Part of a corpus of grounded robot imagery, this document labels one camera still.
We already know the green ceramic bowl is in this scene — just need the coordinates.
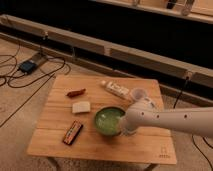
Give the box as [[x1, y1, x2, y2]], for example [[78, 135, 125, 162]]
[[94, 107, 125, 136]]

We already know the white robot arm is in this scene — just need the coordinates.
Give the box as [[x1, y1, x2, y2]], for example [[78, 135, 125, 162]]
[[119, 98, 213, 138]]

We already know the white tube with label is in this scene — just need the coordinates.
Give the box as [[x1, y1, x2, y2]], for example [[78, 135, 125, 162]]
[[101, 80, 129, 99]]

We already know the clear plastic cup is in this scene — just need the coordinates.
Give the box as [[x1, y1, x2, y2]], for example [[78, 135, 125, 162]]
[[130, 88, 147, 102]]

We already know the red sausage piece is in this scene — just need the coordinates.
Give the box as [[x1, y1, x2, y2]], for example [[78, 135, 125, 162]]
[[66, 89, 86, 98]]

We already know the wooden folding table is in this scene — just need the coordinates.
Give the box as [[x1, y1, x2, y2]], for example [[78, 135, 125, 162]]
[[27, 75, 177, 164]]

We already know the dark candy bar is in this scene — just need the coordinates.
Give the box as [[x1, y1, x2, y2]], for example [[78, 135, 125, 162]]
[[63, 121, 83, 145]]

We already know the blue power box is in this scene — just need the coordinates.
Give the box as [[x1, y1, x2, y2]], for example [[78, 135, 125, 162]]
[[18, 60, 36, 74]]

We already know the black floor cable left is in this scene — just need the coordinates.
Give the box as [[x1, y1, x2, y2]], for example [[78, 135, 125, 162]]
[[0, 43, 72, 129]]

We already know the black floor cable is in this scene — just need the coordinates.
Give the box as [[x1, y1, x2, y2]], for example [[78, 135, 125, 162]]
[[0, 43, 72, 129], [172, 76, 213, 171]]

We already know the black floor cable right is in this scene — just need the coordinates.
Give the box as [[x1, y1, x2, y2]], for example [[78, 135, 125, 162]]
[[172, 76, 213, 171]]

